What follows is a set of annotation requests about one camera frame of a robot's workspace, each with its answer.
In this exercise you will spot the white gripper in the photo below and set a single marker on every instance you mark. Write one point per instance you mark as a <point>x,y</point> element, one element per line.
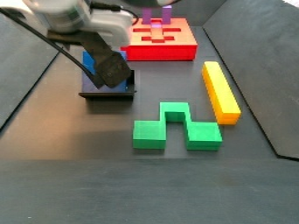
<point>112,24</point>

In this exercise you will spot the blue U-shaped block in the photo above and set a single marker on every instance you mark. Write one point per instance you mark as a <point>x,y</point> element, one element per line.
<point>87,85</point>

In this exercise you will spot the black angle fixture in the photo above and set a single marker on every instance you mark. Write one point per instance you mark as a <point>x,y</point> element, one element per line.
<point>128,94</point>

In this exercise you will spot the yellow long bar block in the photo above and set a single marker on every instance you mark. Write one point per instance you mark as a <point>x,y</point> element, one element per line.
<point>221,98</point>

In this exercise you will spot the purple U-shaped block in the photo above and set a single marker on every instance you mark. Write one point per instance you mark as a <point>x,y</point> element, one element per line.
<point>156,17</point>

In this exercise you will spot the red slotted base block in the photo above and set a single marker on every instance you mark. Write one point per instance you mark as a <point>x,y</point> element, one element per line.
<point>159,41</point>

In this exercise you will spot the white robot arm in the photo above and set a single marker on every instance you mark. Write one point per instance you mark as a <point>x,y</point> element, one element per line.
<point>67,16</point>

